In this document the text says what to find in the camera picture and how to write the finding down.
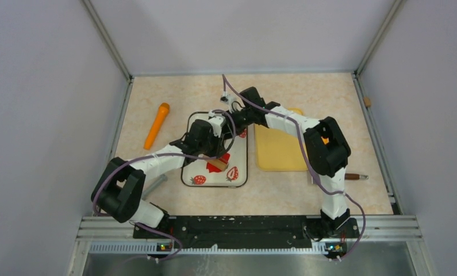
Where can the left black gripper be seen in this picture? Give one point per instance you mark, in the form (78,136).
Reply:
(218,144)

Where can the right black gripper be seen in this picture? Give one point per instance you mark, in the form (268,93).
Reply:
(238,130)

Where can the red dough disc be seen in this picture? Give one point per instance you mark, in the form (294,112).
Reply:
(225,158)

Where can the wooden double-ended rolling pin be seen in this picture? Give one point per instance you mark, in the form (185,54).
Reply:
(216,166)

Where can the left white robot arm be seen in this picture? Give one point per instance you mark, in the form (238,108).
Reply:
(119,190)

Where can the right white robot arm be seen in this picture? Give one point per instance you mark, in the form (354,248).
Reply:
(324,148)

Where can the yellow plastic tray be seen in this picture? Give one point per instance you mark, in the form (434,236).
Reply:
(276,151)

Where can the orange toy carrot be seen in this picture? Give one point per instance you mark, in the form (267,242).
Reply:
(162,113)

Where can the grey plastic bolt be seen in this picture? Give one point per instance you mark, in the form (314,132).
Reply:
(156,183)

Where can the orange toy car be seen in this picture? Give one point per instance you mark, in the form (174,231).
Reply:
(325,140)

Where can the small wooden peg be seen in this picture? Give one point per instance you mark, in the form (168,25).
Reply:
(367,102)

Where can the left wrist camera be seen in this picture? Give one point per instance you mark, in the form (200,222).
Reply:
(217,122)

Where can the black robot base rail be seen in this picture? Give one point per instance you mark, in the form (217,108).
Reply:
(255,232)

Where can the metal spatula wooden handle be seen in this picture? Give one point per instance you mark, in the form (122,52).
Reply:
(356,176)

